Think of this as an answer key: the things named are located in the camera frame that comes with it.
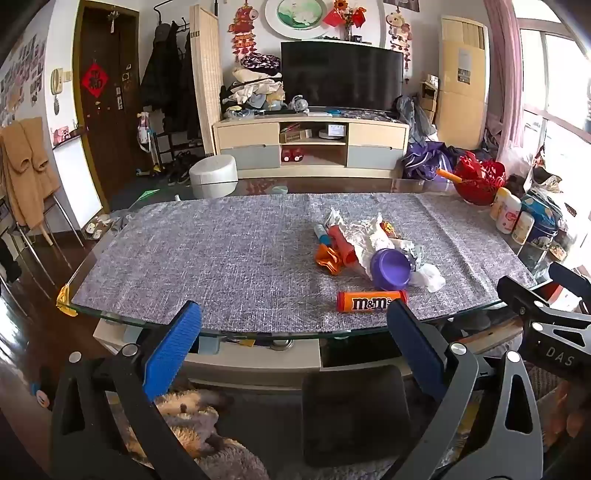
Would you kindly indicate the orange stick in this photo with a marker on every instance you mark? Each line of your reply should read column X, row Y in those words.
column 448, row 175

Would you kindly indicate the beige standing air conditioner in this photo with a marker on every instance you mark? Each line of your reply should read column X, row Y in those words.
column 461, row 106

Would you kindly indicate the window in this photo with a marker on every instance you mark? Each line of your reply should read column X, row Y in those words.
column 558, row 83

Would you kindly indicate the wall intercom phone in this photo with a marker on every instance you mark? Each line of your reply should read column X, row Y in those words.
column 57, row 82

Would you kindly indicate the person's right hand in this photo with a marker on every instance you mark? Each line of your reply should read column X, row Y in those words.
column 570, row 410

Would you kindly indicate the red fish hanging ornament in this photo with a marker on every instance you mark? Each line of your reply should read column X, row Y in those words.
column 242, row 32

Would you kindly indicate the grey jacket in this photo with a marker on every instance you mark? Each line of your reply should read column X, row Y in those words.
column 413, row 120

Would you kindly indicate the blue tin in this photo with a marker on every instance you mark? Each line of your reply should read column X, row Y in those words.
column 547, row 221

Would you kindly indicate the orange foil wrapper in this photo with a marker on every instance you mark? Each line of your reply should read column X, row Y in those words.
column 328, row 261

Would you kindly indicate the white round stool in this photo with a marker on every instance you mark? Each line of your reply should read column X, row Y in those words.
column 213, row 175

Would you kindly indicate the round wall plaque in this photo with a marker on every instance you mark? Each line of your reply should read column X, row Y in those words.
column 300, row 14

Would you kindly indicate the grey table mat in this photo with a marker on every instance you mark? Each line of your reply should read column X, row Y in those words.
column 221, row 258

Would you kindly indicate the dark brown door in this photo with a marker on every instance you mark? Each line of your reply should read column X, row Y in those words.
column 111, row 134

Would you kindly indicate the doll hanging ornament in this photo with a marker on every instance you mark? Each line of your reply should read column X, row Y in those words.
column 398, row 32

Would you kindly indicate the dark coats on rack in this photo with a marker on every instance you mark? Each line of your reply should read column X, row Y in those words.
column 166, row 78

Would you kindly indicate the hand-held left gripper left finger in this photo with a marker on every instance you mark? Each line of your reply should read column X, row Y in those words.
column 178, row 339

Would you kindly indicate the orange candy tube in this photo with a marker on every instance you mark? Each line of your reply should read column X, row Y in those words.
column 369, row 302

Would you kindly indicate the yellow table corner guard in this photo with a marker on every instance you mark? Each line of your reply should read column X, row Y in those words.
column 67, row 302

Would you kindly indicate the red toy car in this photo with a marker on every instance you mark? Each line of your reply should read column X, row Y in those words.
column 293, row 154

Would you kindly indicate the beige coat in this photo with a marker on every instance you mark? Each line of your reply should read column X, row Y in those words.
column 27, row 170

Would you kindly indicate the furry brown grey plush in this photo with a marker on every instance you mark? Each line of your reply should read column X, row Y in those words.
column 203, row 424

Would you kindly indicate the purple cloth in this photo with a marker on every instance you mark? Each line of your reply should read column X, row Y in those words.
column 427, row 159

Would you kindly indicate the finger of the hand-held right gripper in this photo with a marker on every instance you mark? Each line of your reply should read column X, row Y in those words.
column 570, row 279
column 517, row 293

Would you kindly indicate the red wall decorations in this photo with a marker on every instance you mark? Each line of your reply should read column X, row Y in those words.
column 344, row 14

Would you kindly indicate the wall photo collage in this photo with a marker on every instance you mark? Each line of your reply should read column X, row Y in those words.
column 18, row 83

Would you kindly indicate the pink curtain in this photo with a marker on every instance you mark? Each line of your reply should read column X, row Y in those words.
column 505, row 69

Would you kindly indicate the white bottle pink label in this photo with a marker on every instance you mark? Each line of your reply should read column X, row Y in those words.
column 508, row 217

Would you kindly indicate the small white tissue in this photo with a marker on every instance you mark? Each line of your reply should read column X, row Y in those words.
column 429, row 279

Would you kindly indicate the red basket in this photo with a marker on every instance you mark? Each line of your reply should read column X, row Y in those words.
column 480, row 182

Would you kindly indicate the silver foil wrapper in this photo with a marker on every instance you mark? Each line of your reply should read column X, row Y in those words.
column 413, row 251

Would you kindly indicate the pile of clothes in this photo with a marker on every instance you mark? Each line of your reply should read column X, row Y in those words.
column 251, row 87

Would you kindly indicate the cardboard box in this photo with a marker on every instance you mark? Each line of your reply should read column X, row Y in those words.
column 429, row 97

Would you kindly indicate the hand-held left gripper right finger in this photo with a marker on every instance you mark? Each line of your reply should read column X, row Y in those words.
column 413, row 346

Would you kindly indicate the pale yellow bottle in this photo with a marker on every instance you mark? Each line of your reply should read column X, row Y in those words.
column 498, row 203

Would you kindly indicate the beige television cabinet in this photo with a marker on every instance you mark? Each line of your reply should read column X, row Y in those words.
column 249, row 131

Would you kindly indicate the beige folding screen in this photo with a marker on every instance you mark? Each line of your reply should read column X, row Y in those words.
column 205, row 78

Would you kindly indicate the red diamond door decoration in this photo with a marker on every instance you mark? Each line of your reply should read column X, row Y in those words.
column 95, row 78

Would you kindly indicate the black television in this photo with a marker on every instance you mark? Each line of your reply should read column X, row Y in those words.
column 341, row 74

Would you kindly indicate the red plastic wrapper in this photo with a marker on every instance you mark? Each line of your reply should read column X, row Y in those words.
column 344, row 242

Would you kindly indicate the red yellow patterned wrapper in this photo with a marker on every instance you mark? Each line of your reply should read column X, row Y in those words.
column 389, row 229

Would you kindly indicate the white board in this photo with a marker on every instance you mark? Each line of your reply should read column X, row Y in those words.
column 78, row 180

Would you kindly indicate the small white bottle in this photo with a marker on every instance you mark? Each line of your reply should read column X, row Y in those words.
column 522, row 228

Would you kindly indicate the large white paper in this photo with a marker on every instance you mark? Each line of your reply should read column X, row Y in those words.
column 364, row 237

